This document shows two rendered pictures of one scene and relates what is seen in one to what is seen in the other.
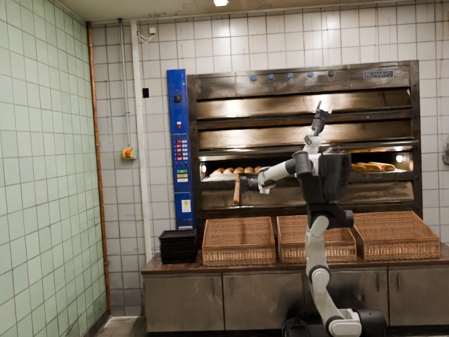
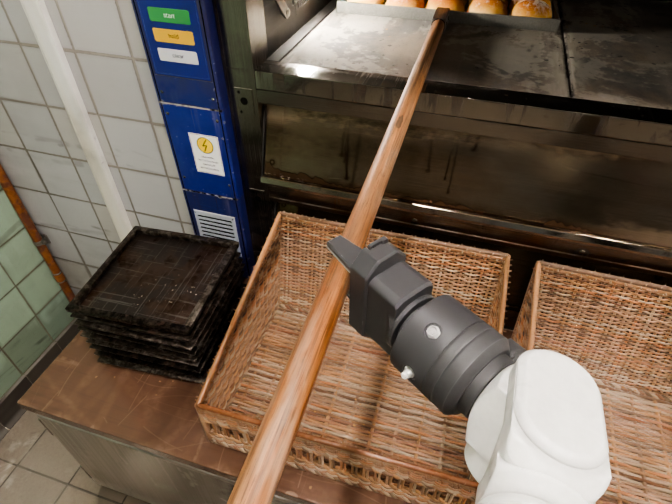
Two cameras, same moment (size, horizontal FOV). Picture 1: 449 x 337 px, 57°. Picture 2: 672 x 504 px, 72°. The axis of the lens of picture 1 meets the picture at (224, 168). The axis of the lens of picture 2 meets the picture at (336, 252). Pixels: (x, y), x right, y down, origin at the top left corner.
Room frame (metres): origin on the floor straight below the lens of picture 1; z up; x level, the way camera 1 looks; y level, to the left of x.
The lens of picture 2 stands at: (2.67, -0.17, 1.56)
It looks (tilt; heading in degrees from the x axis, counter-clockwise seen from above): 43 degrees down; 14
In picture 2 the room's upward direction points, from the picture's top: straight up
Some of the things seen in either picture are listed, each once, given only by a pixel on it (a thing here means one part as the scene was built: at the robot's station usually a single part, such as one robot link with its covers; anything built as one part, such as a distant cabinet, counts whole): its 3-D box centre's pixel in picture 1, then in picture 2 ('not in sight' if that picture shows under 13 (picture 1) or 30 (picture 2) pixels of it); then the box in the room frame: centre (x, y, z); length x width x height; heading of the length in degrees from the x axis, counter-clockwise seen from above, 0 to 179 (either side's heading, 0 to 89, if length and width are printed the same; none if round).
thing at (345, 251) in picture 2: not in sight; (351, 252); (3.03, -0.10, 1.21); 0.06 x 0.03 x 0.02; 52
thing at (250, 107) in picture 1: (301, 103); not in sight; (3.50, -0.68, 1.80); 1.79 x 0.11 x 0.19; 86
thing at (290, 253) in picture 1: (313, 237); (667, 423); (3.23, -0.68, 0.72); 0.56 x 0.49 x 0.28; 86
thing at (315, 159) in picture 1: (323, 174); not in sight; (2.62, -0.63, 1.26); 0.34 x 0.30 x 0.36; 143
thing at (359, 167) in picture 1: (359, 166); not in sight; (3.90, -1.29, 1.21); 0.61 x 0.48 x 0.06; 176
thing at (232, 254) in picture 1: (238, 239); (362, 345); (3.27, -0.08, 0.72); 0.56 x 0.49 x 0.28; 87
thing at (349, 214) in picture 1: (329, 214); not in sight; (2.64, -0.67, 1.00); 0.28 x 0.13 x 0.18; 88
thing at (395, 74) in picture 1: (300, 80); not in sight; (3.53, -0.69, 1.99); 1.80 x 0.08 x 0.21; 86
